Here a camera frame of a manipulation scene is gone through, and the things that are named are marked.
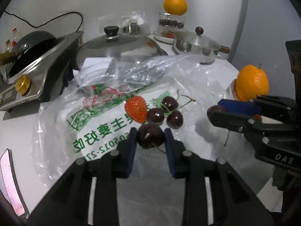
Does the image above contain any red strawberry on bag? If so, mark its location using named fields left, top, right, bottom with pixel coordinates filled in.
left=125, top=96, right=148, bottom=124

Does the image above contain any black power cable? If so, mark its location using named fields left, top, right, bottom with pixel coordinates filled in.
left=4, top=10, right=84, bottom=32

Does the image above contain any black camera box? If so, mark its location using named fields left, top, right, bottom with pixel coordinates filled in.
left=285, top=40, right=301, bottom=103

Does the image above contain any red capped bottle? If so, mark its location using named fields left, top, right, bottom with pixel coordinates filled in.
left=12, top=27, right=19, bottom=47

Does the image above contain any small steel cup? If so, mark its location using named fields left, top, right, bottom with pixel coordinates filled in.
left=119, top=17, right=142, bottom=35

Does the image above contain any black wok pan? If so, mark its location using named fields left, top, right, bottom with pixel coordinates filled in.
left=1, top=31, right=57, bottom=80

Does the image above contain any large steel glass lid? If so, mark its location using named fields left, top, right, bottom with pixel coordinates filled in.
left=74, top=26, right=167, bottom=69

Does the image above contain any clear printed plastic bag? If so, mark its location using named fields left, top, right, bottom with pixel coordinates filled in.
left=33, top=56, right=238, bottom=225

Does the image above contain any dark cherry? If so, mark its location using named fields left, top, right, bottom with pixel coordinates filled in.
left=136, top=124, right=165, bottom=153
left=207, top=105, right=230, bottom=146
left=161, top=89, right=197, bottom=112
left=146, top=108, right=164, bottom=125
left=166, top=110, right=184, bottom=130

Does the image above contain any dark cherry front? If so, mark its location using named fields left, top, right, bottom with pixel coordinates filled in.
left=207, top=105, right=230, bottom=146

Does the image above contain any small orange on jar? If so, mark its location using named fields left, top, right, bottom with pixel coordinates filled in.
left=163, top=0, right=188, bottom=16

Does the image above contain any glass jar with cherries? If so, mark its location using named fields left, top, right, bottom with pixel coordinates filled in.
left=154, top=12, right=186, bottom=44

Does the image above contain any large orange with stem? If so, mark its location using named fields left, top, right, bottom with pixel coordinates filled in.
left=236, top=65, right=269, bottom=102

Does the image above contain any steel pot with lid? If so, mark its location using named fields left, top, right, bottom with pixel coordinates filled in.
left=173, top=27, right=230, bottom=64

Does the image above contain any pink white device edge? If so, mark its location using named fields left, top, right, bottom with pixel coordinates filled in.
left=1, top=148, right=29, bottom=219

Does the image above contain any dark cherry top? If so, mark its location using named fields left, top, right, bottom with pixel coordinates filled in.
left=161, top=89, right=197, bottom=112

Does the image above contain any silver induction cooker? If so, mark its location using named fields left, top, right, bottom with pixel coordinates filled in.
left=1, top=31, right=83, bottom=111

